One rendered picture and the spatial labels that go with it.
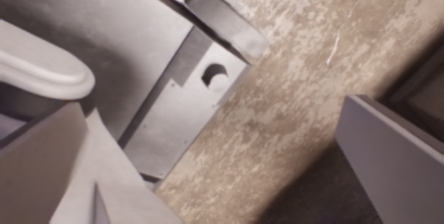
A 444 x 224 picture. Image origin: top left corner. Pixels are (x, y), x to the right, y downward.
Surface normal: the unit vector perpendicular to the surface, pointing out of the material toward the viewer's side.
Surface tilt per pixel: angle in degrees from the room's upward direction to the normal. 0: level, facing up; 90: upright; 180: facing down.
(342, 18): 0
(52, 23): 0
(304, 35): 0
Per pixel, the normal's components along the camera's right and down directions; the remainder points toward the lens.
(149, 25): 0.24, 0.49
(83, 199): 0.58, -0.76
